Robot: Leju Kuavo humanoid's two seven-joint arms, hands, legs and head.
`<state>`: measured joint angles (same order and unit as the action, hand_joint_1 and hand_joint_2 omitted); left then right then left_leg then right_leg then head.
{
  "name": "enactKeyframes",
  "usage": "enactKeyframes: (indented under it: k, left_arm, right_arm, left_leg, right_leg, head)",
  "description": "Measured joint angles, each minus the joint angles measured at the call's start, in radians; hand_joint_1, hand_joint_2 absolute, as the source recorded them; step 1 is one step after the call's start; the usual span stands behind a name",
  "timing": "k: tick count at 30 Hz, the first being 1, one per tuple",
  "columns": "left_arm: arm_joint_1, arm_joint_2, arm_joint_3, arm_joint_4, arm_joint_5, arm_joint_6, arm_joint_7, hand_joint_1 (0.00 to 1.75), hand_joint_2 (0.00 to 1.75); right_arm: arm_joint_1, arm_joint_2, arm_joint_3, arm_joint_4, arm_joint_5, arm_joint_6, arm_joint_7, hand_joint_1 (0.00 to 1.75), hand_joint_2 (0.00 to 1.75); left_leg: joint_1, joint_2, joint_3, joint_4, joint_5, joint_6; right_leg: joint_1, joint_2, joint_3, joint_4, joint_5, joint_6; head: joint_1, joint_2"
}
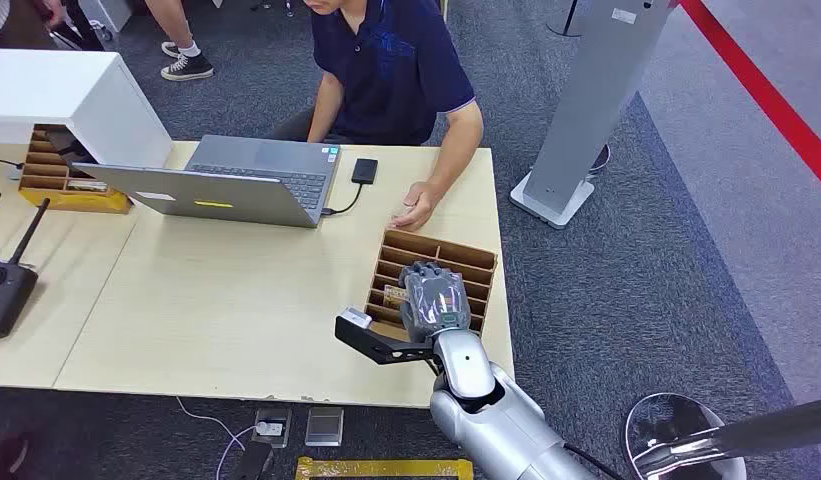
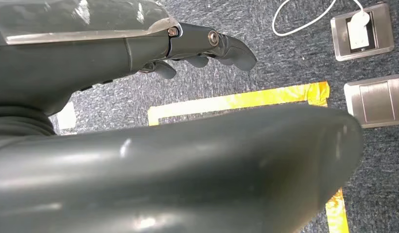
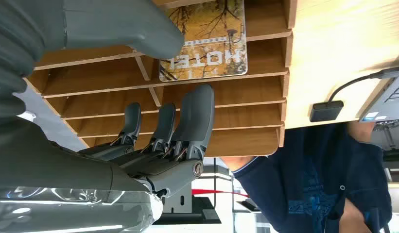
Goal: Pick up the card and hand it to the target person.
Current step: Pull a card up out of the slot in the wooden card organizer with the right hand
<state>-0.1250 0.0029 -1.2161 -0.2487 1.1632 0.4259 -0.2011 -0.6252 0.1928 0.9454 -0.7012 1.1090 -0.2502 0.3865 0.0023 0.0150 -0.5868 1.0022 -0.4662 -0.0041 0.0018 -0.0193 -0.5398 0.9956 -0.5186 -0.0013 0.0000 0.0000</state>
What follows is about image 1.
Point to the grey kiosk pillar white base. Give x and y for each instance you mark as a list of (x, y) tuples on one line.
[(595, 93)]

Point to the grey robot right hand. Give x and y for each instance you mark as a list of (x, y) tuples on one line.
[(433, 298)]

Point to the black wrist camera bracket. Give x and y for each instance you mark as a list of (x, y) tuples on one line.
[(383, 348)]

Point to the wooden card holder yellow base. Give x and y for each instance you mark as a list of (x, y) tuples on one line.
[(49, 179)]

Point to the white background cabinet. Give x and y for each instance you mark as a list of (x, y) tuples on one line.
[(108, 13)]

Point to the floor socket with white plug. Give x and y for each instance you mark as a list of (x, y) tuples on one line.
[(272, 427)]

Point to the white box cabinet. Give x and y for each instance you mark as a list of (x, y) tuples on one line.
[(85, 99)]

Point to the black stanchion base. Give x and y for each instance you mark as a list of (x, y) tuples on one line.
[(566, 30)]

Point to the person's left hand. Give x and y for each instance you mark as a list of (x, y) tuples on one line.
[(415, 206)]

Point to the grey laptop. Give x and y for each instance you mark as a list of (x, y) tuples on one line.
[(251, 192)]

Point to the yellow taped floor frame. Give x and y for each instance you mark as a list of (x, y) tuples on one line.
[(383, 468)]

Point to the person's right forearm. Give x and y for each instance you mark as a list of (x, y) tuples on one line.
[(325, 109)]

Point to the grey floor plate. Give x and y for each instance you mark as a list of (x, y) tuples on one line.
[(324, 426)]

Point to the wooden slotted card holder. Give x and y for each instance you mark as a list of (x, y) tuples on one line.
[(450, 255)]

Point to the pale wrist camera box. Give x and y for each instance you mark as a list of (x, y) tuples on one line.
[(356, 318)]

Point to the brown patterned card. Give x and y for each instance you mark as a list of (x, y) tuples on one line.
[(391, 295)]

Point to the black external drive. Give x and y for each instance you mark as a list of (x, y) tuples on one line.
[(364, 171)]

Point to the person's left forearm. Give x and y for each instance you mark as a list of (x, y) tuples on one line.
[(460, 146)]

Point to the person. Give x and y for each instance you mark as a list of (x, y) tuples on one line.
[(185, 66), (390, 73), (26, 20)]

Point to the black floor device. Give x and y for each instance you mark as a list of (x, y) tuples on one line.
[(251, 462)]

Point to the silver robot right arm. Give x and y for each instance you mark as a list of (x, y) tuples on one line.
[(496, 424)]

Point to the black router with antennas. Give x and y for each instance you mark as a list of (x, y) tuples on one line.
[(6, 295)]

